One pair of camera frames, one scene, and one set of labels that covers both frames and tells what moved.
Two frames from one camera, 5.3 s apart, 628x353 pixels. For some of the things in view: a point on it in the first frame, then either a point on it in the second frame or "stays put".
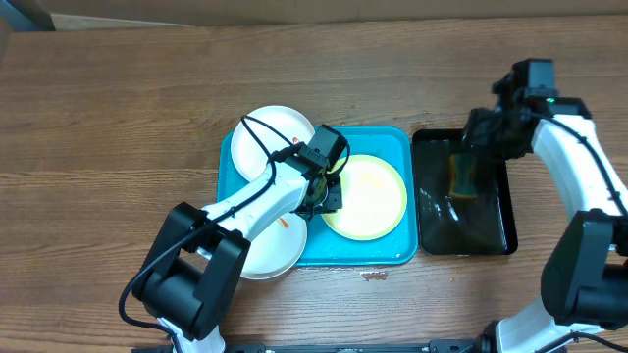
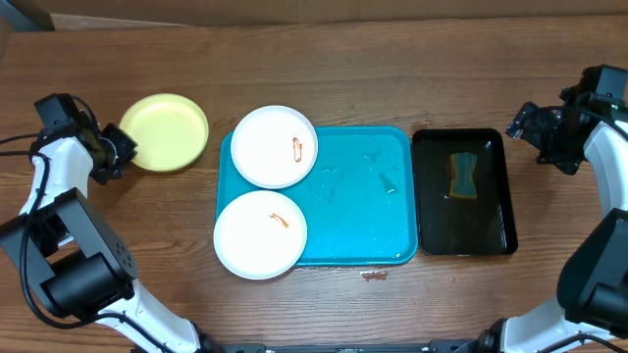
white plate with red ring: x=247 y=155 stays put
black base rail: x=401 y=346 stays put
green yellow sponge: x=463 y=175 stays put
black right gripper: x=484 y=135 → x=525 y=123
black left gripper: x=335 y=203 → x=115 y=131
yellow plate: x=374 y=198 → x=171 y=131
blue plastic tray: x=324 y=246 stays put
